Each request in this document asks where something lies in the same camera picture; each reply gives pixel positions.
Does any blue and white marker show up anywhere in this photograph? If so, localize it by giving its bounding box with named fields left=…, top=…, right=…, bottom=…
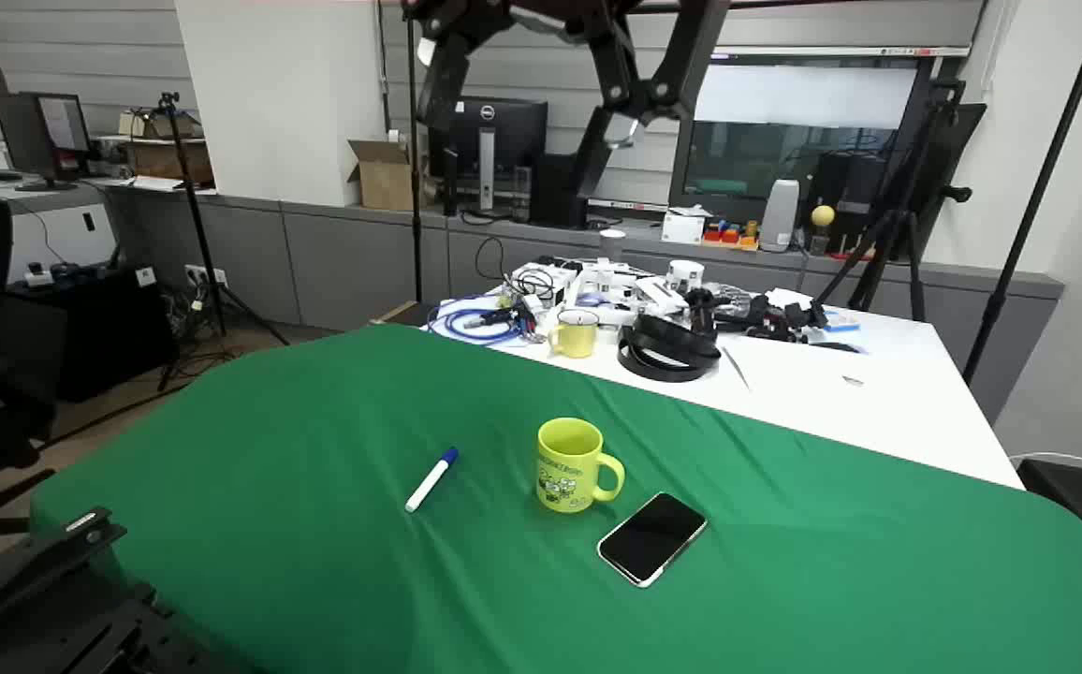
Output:
left=405, top=446, right=460, bottom=514

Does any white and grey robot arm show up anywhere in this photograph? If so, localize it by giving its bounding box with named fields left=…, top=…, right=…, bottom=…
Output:
left=400, top=0, right=731, bottom=229

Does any yellow mug with print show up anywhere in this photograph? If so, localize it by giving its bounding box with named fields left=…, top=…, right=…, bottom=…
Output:
left=534, top=416, right=627, bottom=517

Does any small yellow cup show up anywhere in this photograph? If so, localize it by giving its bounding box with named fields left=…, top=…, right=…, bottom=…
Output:
left=549, top=315, right=600, bottom=359

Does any white container with lid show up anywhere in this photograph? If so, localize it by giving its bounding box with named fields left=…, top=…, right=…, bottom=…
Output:
left=659, top=207, right=706, bottom=245

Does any black smartphone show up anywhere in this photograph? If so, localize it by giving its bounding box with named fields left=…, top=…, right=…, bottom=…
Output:
left=595, top=494, right=706, bottom=587

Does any cardboard box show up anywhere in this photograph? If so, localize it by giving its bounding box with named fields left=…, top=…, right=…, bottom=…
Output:
left=350, top=140, right=411, bottom=214

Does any green table cloth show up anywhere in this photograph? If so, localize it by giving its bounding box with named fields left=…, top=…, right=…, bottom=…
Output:
left=32, top=328, right=1082, bottom=674

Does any white cylindrical speaker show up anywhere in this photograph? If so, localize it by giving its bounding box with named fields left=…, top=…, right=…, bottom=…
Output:
left=761, top=182, right=801, bottom=253

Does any yellow ball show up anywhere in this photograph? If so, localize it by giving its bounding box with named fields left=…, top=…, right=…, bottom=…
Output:
left=807, top=207, right=838, bottom=229

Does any black computer monitor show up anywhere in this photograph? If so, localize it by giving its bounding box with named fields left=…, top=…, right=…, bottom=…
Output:
left=0, top=93, right=90, bottom=190

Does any blue coiled cable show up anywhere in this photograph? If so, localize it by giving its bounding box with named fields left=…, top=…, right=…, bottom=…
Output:
left=436, top=300, right=533, bottom=348

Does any black coiled cable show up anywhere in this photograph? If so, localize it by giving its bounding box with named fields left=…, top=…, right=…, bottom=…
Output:
left=612, top=311, right=725, bottom=386

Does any black camera tripod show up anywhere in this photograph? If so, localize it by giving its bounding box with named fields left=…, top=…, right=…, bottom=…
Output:
left=153, top=90, right=284, bottom=359

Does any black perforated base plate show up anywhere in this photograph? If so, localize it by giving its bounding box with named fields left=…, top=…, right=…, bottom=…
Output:
left=0, top=509, right=242, bottom=674

